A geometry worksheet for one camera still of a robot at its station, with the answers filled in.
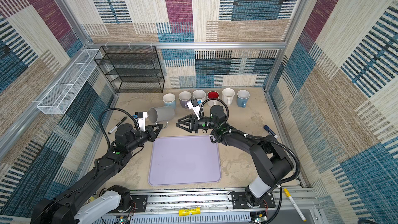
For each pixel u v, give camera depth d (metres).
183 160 0.87
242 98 1.02
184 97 1.09
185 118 0.74
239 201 0.73
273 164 0.45
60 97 0.72
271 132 0.95
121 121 1.02
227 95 1.06
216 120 0.65
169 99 1.06
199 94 1.07
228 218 0.70
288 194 0.74
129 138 0.63
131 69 1.11
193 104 0.69
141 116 0.71
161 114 0.74
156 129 0.77
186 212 0.70
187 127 0.70
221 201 0.76
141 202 0.73
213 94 1.08
